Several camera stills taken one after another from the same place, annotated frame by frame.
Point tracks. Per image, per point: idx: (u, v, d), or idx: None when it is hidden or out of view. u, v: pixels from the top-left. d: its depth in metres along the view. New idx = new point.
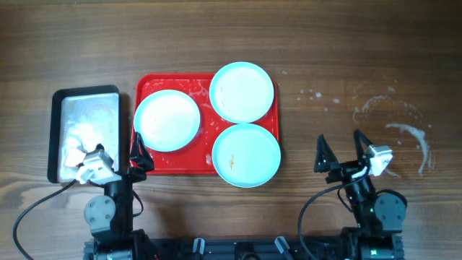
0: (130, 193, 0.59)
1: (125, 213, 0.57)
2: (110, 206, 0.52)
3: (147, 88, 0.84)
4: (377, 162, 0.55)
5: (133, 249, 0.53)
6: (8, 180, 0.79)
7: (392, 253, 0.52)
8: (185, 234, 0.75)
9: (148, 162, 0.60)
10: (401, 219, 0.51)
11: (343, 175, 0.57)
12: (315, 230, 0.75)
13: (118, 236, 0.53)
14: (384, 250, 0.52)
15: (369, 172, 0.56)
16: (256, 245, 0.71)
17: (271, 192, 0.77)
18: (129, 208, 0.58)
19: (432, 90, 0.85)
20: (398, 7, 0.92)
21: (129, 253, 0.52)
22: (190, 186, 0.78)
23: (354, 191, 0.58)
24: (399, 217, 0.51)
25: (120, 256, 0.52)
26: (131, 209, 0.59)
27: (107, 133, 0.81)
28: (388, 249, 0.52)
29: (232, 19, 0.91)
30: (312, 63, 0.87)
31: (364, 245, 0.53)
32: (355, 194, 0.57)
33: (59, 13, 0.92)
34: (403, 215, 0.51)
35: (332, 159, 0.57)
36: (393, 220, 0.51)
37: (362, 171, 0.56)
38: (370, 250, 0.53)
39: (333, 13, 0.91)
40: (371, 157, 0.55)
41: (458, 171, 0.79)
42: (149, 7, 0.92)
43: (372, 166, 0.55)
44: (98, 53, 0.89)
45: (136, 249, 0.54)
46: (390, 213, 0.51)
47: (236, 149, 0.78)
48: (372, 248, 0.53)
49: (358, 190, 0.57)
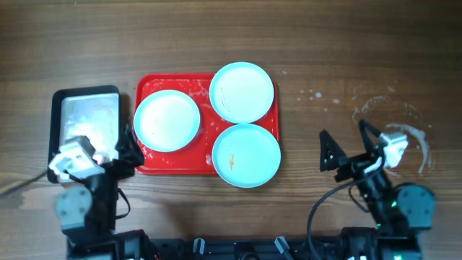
0: (112, 190, 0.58)
1: (106, 209, 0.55)
2: (84, 198, 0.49)
3: (147, 88, 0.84)
4: (393, 150, 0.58)
5: (112, 253, 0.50)
6: (8, 180, 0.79)
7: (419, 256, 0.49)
8: (185, 234, 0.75)
9: (137, 156, 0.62)
10: (429, 214, 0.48)
11: (355, 170, 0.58)
12: (315, 231, 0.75)
13: (94, 235, 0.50)
14: (408, 253, 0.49)
15: (383, 162, 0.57)
16: (256, 245, 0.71)
17: (272, 193, 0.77)
18: (111, 206, 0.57)
19: (432, 90, 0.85)
20: (398, 7, 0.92)
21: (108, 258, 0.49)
22: (190, 186, 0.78)
23: (369, 186, 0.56)
24: (426, 211, 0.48)
25: None
26: (113, 206, 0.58)
27: (107, 133, 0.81)
28: (413, 253, 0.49)
29: (232, 19, 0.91)
30: (312, 63, 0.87)
31: (386, 247, 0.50)
32: (370, 191, 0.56)
33: (59, 12, 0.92)
34: (431, 209, 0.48)
35: (341, 154, 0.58)
36: (419, 215, 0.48)
37: (376, 163, 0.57)
38: (393, 255, 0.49)
39: (333, 13, 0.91)
40: (385, 146, 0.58)
41: (458, 171, 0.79)
42: (149, 7, 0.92)
43: (387, 154, 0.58)
44: (98, 53, 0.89)
45: (115, 253, 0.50)
46: (416, 206, 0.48)
47: (236, 150, 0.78)
48: (395, 253, 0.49)
49: (373, 185, 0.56)
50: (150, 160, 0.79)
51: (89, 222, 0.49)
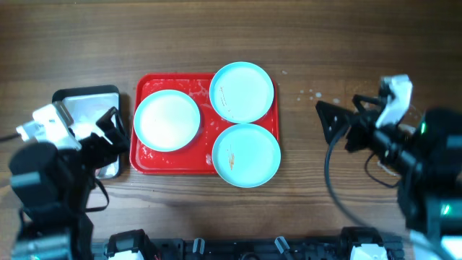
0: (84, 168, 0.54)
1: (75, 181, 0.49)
2: (46, 155, 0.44)
3: (147, 88, 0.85)
4: (401, 91, 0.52)
5: (70, 236, 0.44)
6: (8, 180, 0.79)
7: None
8: (185, 234, 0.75)
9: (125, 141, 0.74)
10: None
11: (360, 125, 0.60)
12: (315, 231, 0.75)
13: (52, 203, 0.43)
14: (456, 201, 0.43)
15: (395, 100, 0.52)
16: (256, 245, 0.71)
17: (271, 193, 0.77)
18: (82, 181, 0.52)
19: (433, 90, 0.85)
20: (399, 7, 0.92)
21: (63, 242, 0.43)
22: (190, 186, 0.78)
23: (382, 141, 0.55)
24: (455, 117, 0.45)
25: (51, 243, 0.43)
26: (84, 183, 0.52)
27: None
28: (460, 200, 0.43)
29: (232, 18, 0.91)
30: (312, 63, 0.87)
31: (432, 195, 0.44)
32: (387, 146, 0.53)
33: (59, 12, 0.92)
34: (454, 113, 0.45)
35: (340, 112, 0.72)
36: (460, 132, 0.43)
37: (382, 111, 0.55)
38: (442, 205, 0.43)
39: (333, 13, 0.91)
40: (389, 85, 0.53)
41: None
42: (149, 7, 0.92)
43: (397, 94, 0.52)
44: (98, 53, 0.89)
45: (73, 237, 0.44)
46: (447, 123, 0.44)
47: (236, 149, 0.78)
48: (442, 202, 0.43)
49: (387, 136, 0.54)
50: (150, 159, 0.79)
51: (49, 184, 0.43)
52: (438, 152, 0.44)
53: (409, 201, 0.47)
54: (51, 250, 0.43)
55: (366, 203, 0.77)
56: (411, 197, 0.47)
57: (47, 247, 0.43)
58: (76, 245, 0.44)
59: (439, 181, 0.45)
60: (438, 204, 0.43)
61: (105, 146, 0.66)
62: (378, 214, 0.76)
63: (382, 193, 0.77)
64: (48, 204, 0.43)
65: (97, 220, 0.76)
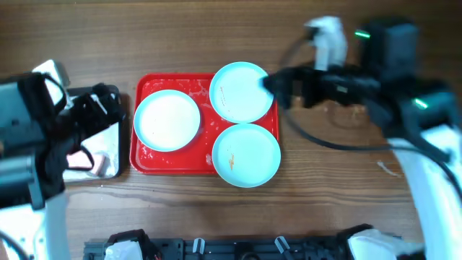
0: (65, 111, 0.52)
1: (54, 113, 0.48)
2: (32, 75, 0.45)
3: (147, 88, 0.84)
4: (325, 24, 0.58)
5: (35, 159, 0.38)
6: None
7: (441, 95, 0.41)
8: (185, 234, 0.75)
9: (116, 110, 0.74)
10: (409, 26, 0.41)
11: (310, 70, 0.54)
12: (315, 230, 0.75)
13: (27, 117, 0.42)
14: (431, 97, 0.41)
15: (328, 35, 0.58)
16: (256, 245, 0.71)
17: (271, 192, 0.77)
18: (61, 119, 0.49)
19: None
20: (399, 7, 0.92)
21: (26, 164, 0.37)
22: (190, 186, 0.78)
23: (333, 80, 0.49)
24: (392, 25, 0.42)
25: (13, 166, 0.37)
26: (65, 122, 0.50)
27: (107, 133, 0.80)
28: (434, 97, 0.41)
29: (232, 19, 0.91)
30: None
31: (401, 97, 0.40)
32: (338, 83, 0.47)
33: (59, 12, 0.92)
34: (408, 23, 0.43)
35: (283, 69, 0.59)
36: (399, 35, 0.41)
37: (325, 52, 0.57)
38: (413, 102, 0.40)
39: (333, 13, 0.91)
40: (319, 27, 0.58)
41: None
42: (149, 7, 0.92)
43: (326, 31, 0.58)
44: (98, 53, 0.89)
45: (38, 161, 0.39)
46: (401, 27, 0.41)
47: (236, 149, 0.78)
48: (413, 99, 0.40)
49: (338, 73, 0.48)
50: (150, 159, 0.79)
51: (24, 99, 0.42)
52: (394, 54, 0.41)
53: (378, 106, 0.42)
54: (13, 173, 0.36)
55: (365, 203, 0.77)
56: (379, 100, 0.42)
57: (11, 170, 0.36)
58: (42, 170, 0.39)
59: (401, 80, 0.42)
60: (411, 103, 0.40)
61: (92, 110, 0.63)
62: (378, 213, 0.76)
63: (382, 193, 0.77)
64: (24, 120, 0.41)
65: (97, 220, 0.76)
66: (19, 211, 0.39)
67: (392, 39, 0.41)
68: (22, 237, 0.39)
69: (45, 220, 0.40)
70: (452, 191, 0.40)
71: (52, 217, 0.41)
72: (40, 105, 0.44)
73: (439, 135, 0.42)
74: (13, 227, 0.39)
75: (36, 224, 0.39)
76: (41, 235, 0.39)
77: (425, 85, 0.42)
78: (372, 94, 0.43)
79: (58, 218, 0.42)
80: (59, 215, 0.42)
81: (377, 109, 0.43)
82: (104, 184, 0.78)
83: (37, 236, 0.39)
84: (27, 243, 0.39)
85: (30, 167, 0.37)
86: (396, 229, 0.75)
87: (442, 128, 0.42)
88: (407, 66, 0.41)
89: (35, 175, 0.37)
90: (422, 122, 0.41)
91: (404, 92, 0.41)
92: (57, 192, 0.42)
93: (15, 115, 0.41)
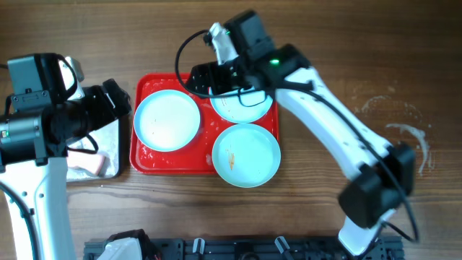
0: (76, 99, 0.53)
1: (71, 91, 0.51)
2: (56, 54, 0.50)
3: (147, 88, 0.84)
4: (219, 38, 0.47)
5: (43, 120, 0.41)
6: None
7: (295, 63, 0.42)
8: (184, 234, 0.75)
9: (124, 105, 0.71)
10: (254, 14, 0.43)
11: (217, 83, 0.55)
12: (315, 230, 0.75)
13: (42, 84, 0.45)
14: (287, 61, 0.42)
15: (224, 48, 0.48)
16: (256, 246, 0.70)
17: (271, 192, 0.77)
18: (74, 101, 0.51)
19: (432, 90, 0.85)
20: (398, 7, 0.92)
21: (35, 124, 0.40)
22: (190, 186, 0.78)
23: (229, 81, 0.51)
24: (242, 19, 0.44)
25: (24, 124, 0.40)
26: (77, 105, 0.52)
27: (107, 133, 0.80)
28: (288, 62, 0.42)
29: (233, 18, 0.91)
30: (312, 63, 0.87)
31: (262, 65, 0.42)
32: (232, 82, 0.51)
33: (59, 12, 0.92)
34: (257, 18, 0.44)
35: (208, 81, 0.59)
36: (249, 26, 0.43)
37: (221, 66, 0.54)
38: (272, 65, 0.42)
39: (333, 13, 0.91)
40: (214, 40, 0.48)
41: (458, 171, 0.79)
42: (149, 7, 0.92)
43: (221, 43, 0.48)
44: (98, 53, 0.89)
45: (46, 123, 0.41)
46: (250, 25, 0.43)
47: (236, 149, 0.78)
48: (273, 63, 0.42)
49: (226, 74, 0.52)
50: (150, 159, 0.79)
51: (40, 71, 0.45)
52: (255, 37, 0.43)
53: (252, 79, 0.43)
54: (24, 132, 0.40)
55: None
56: (252, 72, 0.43)
57: (22, 127, 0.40)
58: (50, 134, 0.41)
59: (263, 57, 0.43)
60: (273, 67, 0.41)
61: (102, 102, 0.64)
62: None
63: None
64: (36, 89, 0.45)
65: (97, 220, 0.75)
66: (24, 165, 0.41)
67: (243, 27, 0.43)
68: (24, 191, 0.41)
69: (46, 175, 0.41)
70: (323, 108, 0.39)
71: (55, 174, 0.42)
72: (53, 79, 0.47)
73: (295, 74, 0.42)
74: (17, 181, 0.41)
75: (39, 178, 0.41)
76: (42, 188, 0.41)
77: (281, 53, 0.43)
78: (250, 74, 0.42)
79: (60, 176, 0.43)
80: (60, 175, 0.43)
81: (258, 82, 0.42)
82: (104, 184, 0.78)
83: (38, 191, 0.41)
84: (28, 196, 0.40)
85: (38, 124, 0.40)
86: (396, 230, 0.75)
87: (299, 69, 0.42)
88: (266, 43, 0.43)
89: (42, 129, 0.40)
90: (284, 76, 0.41)
91: (263, 61, 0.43)
92: (60, 154, 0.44)
93: (29, 85, 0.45)
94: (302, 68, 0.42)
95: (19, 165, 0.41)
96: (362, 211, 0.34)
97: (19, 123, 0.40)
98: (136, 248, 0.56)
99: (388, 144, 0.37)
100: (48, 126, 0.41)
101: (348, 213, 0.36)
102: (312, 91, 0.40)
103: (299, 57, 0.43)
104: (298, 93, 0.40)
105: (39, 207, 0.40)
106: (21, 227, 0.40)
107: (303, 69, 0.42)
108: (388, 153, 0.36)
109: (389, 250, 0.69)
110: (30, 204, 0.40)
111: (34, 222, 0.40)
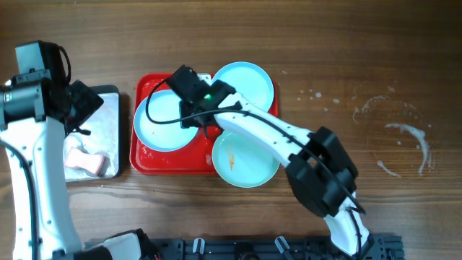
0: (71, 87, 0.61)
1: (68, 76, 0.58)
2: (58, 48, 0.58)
3: (147, 88, 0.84)
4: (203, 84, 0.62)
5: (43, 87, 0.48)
6: (8, 180, 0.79)
7: (224, 94, 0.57)
8: (184, 234, 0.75)
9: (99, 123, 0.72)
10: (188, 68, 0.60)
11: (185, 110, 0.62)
12: (315, 230, 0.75)
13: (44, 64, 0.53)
14: (217, 94, 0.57)
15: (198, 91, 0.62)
16: (256, 245, 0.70)
17: (271, 192, 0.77)
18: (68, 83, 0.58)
19: (432, 90, 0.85)
20: (398, 7, 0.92)
21: (36, 89, 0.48)
22: (190, 185, 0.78)
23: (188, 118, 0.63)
24: (181, 76, 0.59)
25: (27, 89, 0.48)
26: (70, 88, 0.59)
27: (107, 133, 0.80)
28: (218, 95, 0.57)
29: (233, 18, 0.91)
30: (312, 63, 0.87)
31: (199, 103, 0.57)
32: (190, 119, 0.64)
33: (59, 12, 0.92)
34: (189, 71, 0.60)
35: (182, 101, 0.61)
36: (186, 80, 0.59)
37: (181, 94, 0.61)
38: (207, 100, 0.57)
39: (333, 13, 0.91)
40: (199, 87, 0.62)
41: (458, 171, 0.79)
42: (149, 7, 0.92)
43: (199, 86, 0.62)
44: (98, 53, 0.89)
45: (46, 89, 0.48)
46: (186, 79, 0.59)
47: (236, 149, 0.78)
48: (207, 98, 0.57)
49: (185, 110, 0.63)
50: (150, 159, 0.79)
51: (44, 55, 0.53)
52: (191, 85, 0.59)
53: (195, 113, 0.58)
54: (27, 95, 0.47)
55: (365, 203, 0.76)
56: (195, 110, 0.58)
57: (24, 91, 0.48)
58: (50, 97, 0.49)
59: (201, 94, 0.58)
60: (208, 101, 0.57)
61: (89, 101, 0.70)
62: (378, 213, 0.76)
63: (382, 193, 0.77)
64: (38, 68, 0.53)
65: (97, 220, 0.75)
66: (24, 124, 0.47)
67: (180, 80, 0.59)
68: (24, 144, 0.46)
69: (44, 131, 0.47)
70: (251, 120, 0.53)
71: (50, 132, 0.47)
72: (55, 64, 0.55)
73: (224, 101, 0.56)
74: (17, 138, 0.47)
75: (37, 133, 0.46)
76: (40, 143, 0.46)
77: (211, 89, 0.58)
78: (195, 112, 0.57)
79: (56, 136, 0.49)
80: (58, 135, 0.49)
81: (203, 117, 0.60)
82: (103, 184, 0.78)
83: (37, 144, 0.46)
84: (27, 149, 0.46)
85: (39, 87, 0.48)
86: (396, 229, 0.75)
87: (227, 96, 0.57)
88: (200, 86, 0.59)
89: (42, 90, 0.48)
90: (216, 105, 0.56)
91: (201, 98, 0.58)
92: (58, 118, 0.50)
93: (33, 65, 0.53)
94: (229, 94, 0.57)
95: (20, 123, 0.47)
96: (312, 196, 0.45)
97: (22, 88, 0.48)
98: (135, 243, 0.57)
99: (308, 133, 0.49)
100: (47, 91, 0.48)
101: (308, 205, 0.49)
102: (242, 110, 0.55)
103: (226, 85, 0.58)
104: (230, 114, 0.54)
105: (36, 159, 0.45)
106: (21, 176, 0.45)
107: (230, 94, 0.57)
108: (310, 140, 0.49)
109: (388, 250, 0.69)
110: (29, 157, 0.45)
111: (32, 172, 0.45)
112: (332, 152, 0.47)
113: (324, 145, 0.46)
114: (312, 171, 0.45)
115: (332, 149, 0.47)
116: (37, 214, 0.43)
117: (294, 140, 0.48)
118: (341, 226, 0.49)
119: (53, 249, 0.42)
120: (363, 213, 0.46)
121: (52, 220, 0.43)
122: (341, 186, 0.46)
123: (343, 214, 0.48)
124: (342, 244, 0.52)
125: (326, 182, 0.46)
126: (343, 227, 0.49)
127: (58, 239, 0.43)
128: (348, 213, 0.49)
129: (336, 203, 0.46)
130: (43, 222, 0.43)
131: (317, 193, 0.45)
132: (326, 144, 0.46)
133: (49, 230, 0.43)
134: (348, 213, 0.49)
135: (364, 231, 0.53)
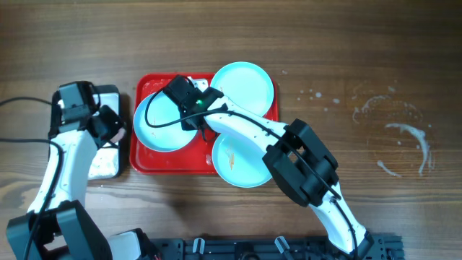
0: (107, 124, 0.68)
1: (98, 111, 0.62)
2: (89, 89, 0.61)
3: (147, 89, 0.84)
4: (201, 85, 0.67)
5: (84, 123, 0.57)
6: (7, 180, 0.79)
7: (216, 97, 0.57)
8: (184, 233, 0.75)
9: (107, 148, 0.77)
10: (177, 78, 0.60)
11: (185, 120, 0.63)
12: (315, 230, 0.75)
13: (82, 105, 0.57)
14: (209, 98, 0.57)
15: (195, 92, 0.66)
16: (256, 245, 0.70)
17: (271, 192, 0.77)
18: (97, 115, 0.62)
19: (433, 90, 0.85)
20: (398, 7, 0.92)
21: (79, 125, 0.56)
22: (190, 186, 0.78)
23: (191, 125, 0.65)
24: (174, 86, 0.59)
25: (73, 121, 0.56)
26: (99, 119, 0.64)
27: None
28: (211, 97, 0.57)
29: (233, 18, 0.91)
30: (312, 63, 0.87)
31: (193, 110, 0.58)
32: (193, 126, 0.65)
33: (60, 13, 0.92)
34: (180, 78, 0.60)
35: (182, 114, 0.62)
36: (180, 90, 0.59)
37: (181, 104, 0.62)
38: (198, 105, 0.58)
39: (334, 13, 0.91)
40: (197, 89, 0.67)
41: (458, 171, 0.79)
42: (149, 7, 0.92)
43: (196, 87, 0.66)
44: (98, 53, 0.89)
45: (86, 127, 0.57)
46: (179, 88, 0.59)
47: (235, 150, 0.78)
48: (199, 102, 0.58)
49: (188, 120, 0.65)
50: (150, 159, 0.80)
51: (82, 92, 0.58)
52: (185, 91, 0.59)
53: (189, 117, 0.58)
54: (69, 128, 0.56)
55: (365, 203, 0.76)
56: (190, 115, 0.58)
57: (72, 123, 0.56)
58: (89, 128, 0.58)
59: (193, 99, 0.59)
60: (201, 106, 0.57)
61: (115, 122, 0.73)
62: (378, 213, 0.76)
63: (382, 193, 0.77)
64: (79, 104, 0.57)
65: (97, 219, 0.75)
66: (69, 135, 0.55)
67: (172, 89, 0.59)
68: (64, 141, 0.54)
69: (80, 141, 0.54)
70: (237, 119, 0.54)
71: (86, 141, 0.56)
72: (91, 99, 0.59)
73: (214, 105, 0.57)
74: (66, 138, 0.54)
75: (75, 138, 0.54)
76: (76, 141, 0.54)
77: (203, 94, 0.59)
78: (188, 117, 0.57)
79: (88, 141, 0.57)
80: (91, 145, 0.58)
81: (194, 121, 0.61)
82: (104, 184, 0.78)
83: (73, 142, 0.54)
84: (66, 146, 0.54)
85: (85, 113, 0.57)
86: (396, 229, 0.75)
87: (216, 100, 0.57)
88: (191, 91, 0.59)
89: (87, 116, 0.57)
90: (206, 109, 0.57)
91: (193, 103, 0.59)
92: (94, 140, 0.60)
93: (75, 102, 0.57)
94: (217, 97, 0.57)
95: (65, 134, 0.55)
96: (294, 185, 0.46)
97: (69, 113, 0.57)
98: (135, 241, 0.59)
99: (285, 126, 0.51)
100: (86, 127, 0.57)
101: (292, 197, 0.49)
102: (227, 110, 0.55)
103: (215, 90, 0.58)
104: (217, 115, 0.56)
105: (71, 150, 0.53)
106: (54, 161, 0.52)
107: (219, 98, 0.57)
108: (286, 133, 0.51)
109: (389, 250, 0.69)
110: (65, 147, 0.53)
111: (64, 157, 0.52)
112: (307, 143, 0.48)
113: (299, 136, 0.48)
114: (290, 161, 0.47)
115: (307, 140, 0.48)
116: (59, 175, 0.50)
117: (272, 133, 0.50)
118: (330, 220, 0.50)
119: (64, 200, 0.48)
120: (338, 197, 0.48)
121: (68, 183, 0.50)
122: (320, 177, 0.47)
123: (329, 206, 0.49)
124: (338, 242, 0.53)
125: (305, 174, 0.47)
126: (332, 222, 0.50)
127: (69, 195, 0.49)
128: (334, 204, 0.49)
129: (316, 193, 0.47)
130: (61, 183, 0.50)
131: (295, 182, 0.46)
132: (302, 136, 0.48)
133: (64, 189, 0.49)
134: (334, 204, 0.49)
135: (359, 228, 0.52)
